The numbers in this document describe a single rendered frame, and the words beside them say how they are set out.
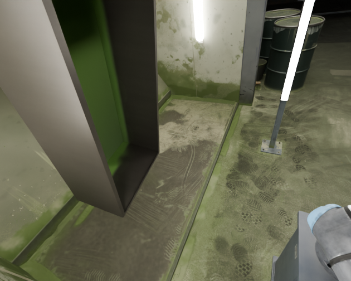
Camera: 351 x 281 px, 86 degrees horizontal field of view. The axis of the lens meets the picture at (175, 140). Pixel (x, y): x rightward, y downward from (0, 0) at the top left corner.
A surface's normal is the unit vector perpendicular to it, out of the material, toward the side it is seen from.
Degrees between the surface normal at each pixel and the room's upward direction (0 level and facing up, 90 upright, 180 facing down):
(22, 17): 90
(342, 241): 24
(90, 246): 0
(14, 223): 57
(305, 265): 0
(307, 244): 0
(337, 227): 42
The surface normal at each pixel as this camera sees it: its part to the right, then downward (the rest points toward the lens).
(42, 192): 0.67, -0.26
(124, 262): -0.15, -0.74
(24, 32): -0.33, 0.66
